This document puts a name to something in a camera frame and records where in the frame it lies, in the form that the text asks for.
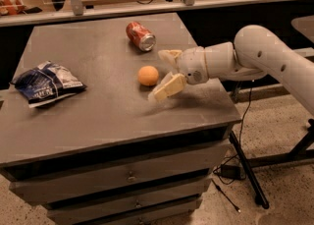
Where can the orange fruit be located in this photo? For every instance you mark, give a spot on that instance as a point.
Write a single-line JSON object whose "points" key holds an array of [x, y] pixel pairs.
{"points": [[148, 75]]}

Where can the grey drawer cabinet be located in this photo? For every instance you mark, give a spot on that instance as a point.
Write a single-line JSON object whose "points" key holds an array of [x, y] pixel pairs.
{"points": [[112, 118]]}

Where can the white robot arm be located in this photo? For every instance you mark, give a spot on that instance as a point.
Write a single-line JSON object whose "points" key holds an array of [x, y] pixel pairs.
{"points": [[255, 53]]}

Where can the black power adapter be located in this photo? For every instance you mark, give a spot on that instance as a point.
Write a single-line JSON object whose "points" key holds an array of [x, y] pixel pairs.
{"points": [[231, 172]]}

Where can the top drawer front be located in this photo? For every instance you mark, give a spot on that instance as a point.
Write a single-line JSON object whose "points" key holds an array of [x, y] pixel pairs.
{"points": [[120, 173]]}

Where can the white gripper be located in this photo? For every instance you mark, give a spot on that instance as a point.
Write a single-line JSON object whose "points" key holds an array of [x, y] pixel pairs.
{"points": [[192, 64]]}

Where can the middle drawer front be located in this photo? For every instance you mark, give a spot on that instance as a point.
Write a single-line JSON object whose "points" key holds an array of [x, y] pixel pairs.
{"points": [[131, 201]]}

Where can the blue white chip bag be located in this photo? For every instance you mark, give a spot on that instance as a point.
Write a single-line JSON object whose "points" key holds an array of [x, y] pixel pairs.
{"points": [[46, 83]]}

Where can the black metal stand base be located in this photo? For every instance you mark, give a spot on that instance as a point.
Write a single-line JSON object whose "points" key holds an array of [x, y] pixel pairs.
{"points": [[300, 152]]}

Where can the drawer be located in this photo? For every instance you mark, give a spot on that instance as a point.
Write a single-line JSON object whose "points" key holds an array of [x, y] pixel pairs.
{"points": [[149, 214], [131, 201], [120, 173]]}

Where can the orange object behind glass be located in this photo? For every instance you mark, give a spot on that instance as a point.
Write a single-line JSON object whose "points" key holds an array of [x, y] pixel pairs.
{"points": [[11, 7]]}

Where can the bottom drawer front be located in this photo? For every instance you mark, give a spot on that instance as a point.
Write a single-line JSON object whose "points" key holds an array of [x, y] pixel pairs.
{"points": [[149, 214]]}

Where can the metal railing frame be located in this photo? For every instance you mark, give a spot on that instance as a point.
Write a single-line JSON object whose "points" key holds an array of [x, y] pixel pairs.
{"points": [[153, 3]]}

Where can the red soda can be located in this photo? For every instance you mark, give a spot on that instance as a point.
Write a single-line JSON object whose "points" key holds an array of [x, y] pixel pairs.
{"points": [[140, 36]]}

